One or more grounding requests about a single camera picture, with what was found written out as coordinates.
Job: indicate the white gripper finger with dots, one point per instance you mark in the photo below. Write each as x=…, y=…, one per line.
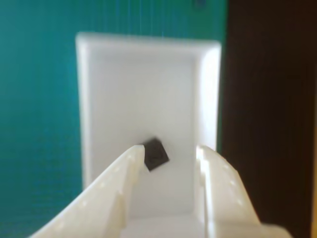
x=99, y=203
x=227, y=198

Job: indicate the black cube with letters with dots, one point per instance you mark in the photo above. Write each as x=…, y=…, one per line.
x=157, y=155

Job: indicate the white plastic bin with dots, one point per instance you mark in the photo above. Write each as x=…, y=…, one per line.
x=138, y=94

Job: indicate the green grid cutting mat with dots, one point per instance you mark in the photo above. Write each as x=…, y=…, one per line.
x=37, y=74

